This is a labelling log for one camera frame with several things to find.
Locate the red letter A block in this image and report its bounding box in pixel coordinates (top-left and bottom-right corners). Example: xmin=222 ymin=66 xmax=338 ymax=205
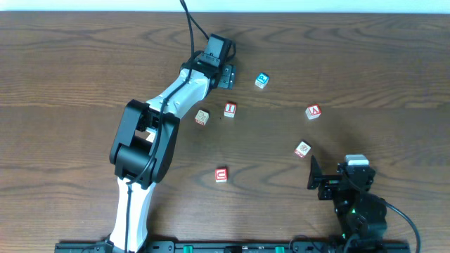
xmin=305 ymin=104 xmax=321 ymax=120

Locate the shell picture block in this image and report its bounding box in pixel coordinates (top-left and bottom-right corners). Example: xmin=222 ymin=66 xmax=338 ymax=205
xmin=294 ymin=141 xmax=311 ymax=158

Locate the red letter I block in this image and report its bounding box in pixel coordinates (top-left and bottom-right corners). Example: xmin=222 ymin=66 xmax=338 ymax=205
xmin=224 ymin=103 xmax=237 ymax=118

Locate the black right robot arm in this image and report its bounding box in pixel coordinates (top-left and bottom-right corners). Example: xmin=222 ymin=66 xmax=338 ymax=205
xmin=307 ymin=155 xmax=387 ymax=252

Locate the blue letter P block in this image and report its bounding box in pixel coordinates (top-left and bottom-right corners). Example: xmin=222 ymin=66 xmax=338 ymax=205
xmin=255 ymin=72 xmax=270 ymax=89

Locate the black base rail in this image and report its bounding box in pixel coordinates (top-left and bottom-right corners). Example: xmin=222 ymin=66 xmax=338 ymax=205
xmin=54 ymin=233 xmax=411 ymax=253

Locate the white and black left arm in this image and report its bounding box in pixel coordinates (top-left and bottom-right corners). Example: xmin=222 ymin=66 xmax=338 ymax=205
xmin=106 ymin=34 xmax=236 ymax=252

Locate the plain picture block red side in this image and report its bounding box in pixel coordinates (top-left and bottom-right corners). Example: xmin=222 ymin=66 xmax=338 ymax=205
xmin=195 ymin=110 xmax=210 ymax=126

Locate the red letter U block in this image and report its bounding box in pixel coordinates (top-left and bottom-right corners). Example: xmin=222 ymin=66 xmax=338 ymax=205
xmin=214 ymin=168 xmax=228 ymax=183

